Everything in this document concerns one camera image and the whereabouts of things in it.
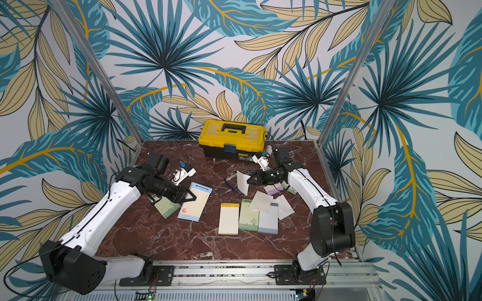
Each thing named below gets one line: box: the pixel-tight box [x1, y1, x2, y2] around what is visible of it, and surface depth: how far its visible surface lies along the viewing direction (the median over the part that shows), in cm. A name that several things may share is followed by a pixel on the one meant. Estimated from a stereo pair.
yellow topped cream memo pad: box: [218, 203, 240, 236], surface depth 90 cm
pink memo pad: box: [264, 181, 284, 196], surface depth 99 cm
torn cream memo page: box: [250, 190, 274, 213], surface depth 95 cm
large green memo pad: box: [239, 198, 260, 232], surface depth 90 cm
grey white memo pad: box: [257, 202, 279, 235], surface depth 90 cm
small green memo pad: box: [153, 195, 182, 220], surface depth 92 cm
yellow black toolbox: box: [198, 119, 267, 161], surface depth 102 cm
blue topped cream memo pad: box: [176, 181, 213, 222], surface depth 73 cm
